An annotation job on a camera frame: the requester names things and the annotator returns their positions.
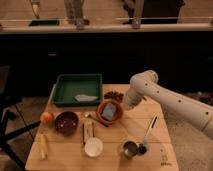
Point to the black and white ladle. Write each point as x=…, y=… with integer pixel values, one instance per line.
x=143, y=146

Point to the red apple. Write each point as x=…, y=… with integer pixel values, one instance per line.
x=47, y=118

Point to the bunch of dark grapes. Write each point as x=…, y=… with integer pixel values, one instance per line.
x=114, y=95

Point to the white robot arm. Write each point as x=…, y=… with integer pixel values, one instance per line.
x=198, y=114

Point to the white crumpled paper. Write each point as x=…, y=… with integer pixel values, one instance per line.
x=85, y=98

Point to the small metal cup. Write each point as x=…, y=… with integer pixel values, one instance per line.
x=130, y=149

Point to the blue sponge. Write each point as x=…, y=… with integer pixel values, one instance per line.
x=108, y=111

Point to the dark red bowl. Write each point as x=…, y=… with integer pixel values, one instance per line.
x=66, y=123

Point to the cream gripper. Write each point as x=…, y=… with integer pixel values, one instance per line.
x=131, y=101

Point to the orange clay bowl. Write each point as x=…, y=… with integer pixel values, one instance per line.
x=117, y=115

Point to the green box on shelf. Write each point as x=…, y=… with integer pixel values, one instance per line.
x=49, y=22

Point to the white round cup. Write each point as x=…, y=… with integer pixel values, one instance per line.
x=93, y=147

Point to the green plastic tray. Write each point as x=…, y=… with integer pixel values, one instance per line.
x=68, y=86

